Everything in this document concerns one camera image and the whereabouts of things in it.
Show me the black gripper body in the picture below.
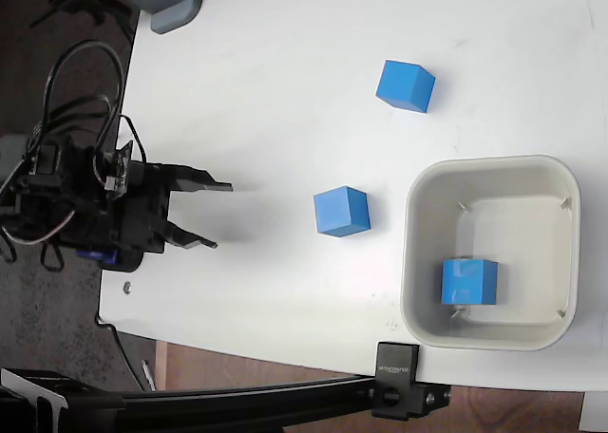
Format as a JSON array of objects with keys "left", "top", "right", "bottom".
[{"left": 111, "top": 160, "right": 173, "bottom": 254}]

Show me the matte blue cube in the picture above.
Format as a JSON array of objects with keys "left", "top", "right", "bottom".
[
  {"left": 313, "top": 185, "right": 371, "bottom": 238},
  {"left": 374, "top": 59, "right": 437, "bottom": 115}
]

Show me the glossy blue cube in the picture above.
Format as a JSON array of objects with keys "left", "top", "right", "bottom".
[{"left": 440, "top": 257, "right": 500, "bottom": 307}]

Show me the white plastic bin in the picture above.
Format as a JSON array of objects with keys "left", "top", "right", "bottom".
[{"left": 400, "top": 154, "right": 582, "bottom": 350}]

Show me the gray device base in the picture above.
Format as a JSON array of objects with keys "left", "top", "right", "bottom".
[{"left": 102, "top": 0, "right": 206, "bottom": 36}]

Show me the white table leg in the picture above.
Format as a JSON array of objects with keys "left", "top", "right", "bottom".
[{"left": 578, "top": 389, "right": 608, "bottom": 433}]

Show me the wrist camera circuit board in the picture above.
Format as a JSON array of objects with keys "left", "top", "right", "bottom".
[{"left": 104, "top": 141, "right": 135, "bottom": 199}]

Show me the thin black floor cable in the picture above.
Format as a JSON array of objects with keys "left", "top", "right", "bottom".
[{"left": 96, "top": 314, "right": 144, "bottom": 392}]

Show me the black clamp bracket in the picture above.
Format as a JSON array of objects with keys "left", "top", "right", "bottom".
[{"left": 370, "top": 341, "right": 451, "bottom": 423}]

